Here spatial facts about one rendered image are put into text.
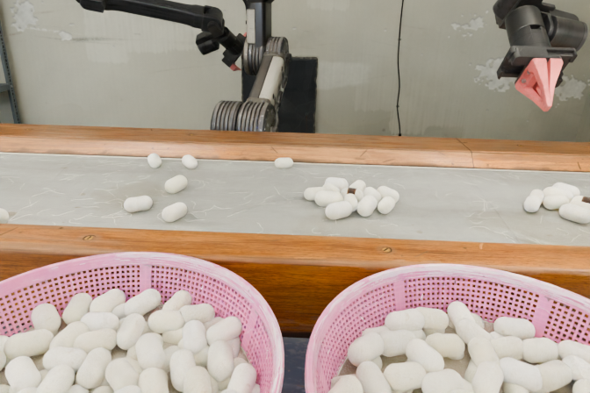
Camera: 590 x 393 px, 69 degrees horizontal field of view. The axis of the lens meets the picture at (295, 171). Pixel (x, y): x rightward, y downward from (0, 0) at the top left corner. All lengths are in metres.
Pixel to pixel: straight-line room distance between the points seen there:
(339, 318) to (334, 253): 0.09
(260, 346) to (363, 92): 2.39
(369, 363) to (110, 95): 2.62
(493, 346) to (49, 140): 0.76
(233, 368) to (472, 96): 2.61
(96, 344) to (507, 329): 0.34
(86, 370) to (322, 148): 0.53
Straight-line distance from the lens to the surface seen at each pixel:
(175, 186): 0.62
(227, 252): 0.43
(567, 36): 0.90
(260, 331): 0.36
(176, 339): 0.40
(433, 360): 0.36
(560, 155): 0.89
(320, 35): 2.60
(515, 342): 0.41
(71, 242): 0.49
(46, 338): 0.41
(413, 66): 2.71
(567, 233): 0.63
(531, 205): 0.65
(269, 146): 0.77
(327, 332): 0.35
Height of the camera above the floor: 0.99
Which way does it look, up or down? 20 degrees down
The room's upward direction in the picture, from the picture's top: 1 degrees clockwise
